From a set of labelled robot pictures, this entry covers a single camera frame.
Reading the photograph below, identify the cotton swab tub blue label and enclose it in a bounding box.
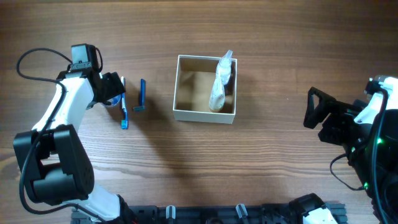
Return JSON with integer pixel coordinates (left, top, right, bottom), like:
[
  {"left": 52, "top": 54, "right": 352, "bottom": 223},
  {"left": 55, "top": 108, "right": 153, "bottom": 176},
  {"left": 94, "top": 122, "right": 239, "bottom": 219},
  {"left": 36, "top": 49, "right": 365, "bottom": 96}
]
[{"left": 102, "top": 95, "right": 121, "bottom": 108}]

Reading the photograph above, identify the clear foamy liquid bottle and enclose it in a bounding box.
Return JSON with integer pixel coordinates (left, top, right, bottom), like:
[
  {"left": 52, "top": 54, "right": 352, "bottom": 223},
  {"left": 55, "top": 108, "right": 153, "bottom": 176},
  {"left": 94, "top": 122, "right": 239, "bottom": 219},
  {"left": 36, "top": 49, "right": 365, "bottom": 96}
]
[{"left": 216, "top": 50, "right": 233, "bottom": 85}]

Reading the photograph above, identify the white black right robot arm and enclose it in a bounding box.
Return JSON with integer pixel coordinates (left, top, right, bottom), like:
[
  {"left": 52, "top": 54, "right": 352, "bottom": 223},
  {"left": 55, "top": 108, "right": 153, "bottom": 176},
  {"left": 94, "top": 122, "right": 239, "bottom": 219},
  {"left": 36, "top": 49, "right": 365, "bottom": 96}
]
[{"left": 303, "top": 83, "right": 397, "bottom": 223}]

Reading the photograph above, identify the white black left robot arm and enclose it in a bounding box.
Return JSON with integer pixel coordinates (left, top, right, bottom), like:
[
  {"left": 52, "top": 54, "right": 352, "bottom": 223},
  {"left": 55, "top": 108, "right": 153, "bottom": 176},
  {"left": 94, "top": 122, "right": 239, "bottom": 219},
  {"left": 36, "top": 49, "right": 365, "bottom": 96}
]
[{"left": 13, "top": 44, "right": 138, "bottom": 223}]

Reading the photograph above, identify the blue disposable razor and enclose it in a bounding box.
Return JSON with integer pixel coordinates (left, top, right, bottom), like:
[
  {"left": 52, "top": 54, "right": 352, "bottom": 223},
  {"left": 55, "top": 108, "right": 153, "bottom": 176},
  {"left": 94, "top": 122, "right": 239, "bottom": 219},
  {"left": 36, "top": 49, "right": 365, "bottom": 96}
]
[{"left": 133, "top": 78, "right": 146, "bottom": 111}]

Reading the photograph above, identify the blue white toothbrush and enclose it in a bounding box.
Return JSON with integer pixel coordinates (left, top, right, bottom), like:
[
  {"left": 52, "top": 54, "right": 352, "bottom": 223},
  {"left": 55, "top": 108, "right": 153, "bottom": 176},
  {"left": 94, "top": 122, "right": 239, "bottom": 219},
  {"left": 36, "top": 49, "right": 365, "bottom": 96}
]
[{"left": 121, "top": 93, "right": 129, "bottom": 129}]

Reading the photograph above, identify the white open cardboard box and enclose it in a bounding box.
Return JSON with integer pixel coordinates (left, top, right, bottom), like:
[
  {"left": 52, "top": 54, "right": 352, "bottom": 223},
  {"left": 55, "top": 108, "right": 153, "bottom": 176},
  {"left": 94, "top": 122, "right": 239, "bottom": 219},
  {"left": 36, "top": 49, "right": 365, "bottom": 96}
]
[{"left": 173, "top": 55, "right": 238, "bottom": 124}]

